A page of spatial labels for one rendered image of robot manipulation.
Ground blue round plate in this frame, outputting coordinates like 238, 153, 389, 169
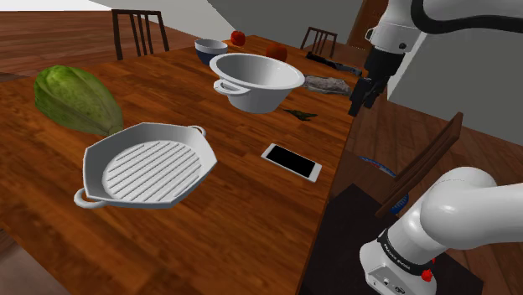
359, 155, 410, 216

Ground dark long knife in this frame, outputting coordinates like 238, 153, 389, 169
305, 52, 364, 77

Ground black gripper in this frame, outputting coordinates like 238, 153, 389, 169
348, 45, 404, 118

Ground white grill pan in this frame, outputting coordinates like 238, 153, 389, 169
73, 122, 219, 210

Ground brown wooden dining table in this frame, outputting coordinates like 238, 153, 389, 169
0, 34, 370, 295

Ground grey crumpled cloth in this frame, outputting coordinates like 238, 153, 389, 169
303, 75, 353, 97

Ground white smartphone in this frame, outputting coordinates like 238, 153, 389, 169
261, 142, 323, 184

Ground blue and white bowl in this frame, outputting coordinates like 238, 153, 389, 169
194, 39, 229, 66

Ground brown wooden door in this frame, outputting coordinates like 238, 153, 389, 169
346, 0, 390, 51

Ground dark robot stand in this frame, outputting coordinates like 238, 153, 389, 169
299, 183, 485, 295

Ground dark slatted wooden chair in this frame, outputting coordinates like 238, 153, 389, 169
299, 26, 339, 59
111, 8, 171, 62

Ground dark green leaf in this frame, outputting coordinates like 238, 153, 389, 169
283, 107, 319, 122

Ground white two-handled colander bowl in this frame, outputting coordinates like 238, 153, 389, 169
209, 52, 306, 115

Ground brown wooden chair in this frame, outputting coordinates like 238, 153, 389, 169
375, 111, 465, 220

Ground orange-red tomato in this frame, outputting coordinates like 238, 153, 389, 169
265, 44, 288, 63

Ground green cabbage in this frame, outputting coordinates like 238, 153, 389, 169
34, 65, 125, 137

